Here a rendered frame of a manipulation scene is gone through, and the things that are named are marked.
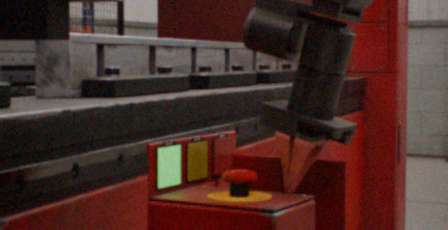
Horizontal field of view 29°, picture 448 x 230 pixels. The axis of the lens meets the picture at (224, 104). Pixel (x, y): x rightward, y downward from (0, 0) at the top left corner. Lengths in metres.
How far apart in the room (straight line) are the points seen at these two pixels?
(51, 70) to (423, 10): 7.29
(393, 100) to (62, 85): 1.74
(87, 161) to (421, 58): 7.47
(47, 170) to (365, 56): 1.99
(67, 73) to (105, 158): 0.20
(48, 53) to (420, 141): 7.33
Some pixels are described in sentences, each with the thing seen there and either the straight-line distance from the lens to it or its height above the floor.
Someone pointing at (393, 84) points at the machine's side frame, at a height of 0.85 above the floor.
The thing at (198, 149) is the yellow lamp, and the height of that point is 0.82.
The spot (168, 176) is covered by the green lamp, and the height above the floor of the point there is 0.80.
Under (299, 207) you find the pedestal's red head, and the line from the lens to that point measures 0.96.
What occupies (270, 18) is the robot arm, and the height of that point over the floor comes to 0.98.
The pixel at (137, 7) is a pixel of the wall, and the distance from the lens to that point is 8.72.
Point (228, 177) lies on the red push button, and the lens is 0.96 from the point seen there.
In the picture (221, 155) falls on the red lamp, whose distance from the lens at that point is 1.10.
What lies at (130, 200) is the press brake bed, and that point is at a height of 0.74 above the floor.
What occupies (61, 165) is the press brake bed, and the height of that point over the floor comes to 0.81.
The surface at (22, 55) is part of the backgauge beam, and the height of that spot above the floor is 0.94.
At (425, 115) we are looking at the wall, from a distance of 8.48.
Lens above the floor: 0.93
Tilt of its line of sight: 3 degrees down
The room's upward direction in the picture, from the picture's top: straight up
